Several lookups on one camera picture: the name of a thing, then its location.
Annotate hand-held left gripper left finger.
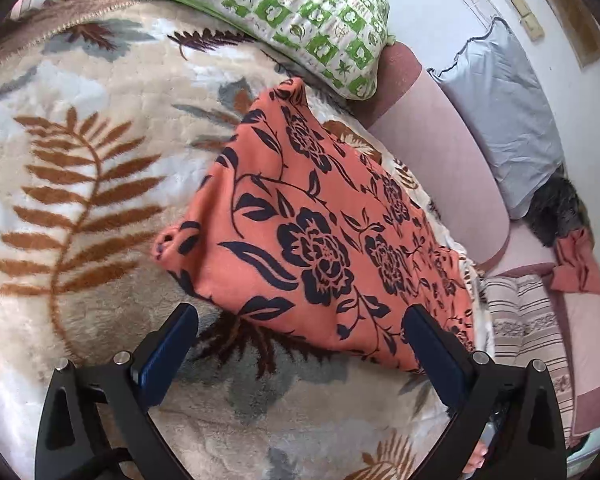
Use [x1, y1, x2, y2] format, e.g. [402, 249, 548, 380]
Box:
[34, 302, 200, 480]

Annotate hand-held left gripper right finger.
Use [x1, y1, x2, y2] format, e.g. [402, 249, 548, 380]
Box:
[402, 303, 569, 480]

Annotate orange floral garment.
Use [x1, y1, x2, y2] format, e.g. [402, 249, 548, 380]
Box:
[151, 78, 477, 375]

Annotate striped cushion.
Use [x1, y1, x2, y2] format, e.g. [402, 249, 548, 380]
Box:
[479, 274, 577, 443]

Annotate plain orange cloth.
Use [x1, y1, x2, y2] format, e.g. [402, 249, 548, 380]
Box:
[549, 226, 600, 296]

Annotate leaf print fleece blanket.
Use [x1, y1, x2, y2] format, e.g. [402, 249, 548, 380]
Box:
[0, 0, 493, 480]

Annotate dark furry cloth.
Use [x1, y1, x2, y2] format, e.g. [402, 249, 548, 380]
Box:
[522, 174, 592, 249]

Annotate pink sofa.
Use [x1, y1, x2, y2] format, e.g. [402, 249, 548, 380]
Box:
[366, 41, 600, 448]

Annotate grey pillow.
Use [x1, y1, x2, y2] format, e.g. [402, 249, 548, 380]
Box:
[426, 16, 567, 222]

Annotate green checkered pillow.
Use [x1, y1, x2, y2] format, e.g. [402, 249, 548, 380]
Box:
[119, 0, 397, 102]

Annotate beige wall light switch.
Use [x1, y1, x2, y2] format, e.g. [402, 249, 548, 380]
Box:
[505, 0, 547, 42]

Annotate framed wall plaque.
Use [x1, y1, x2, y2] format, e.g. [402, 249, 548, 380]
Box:
[541, 0, 600, 69]

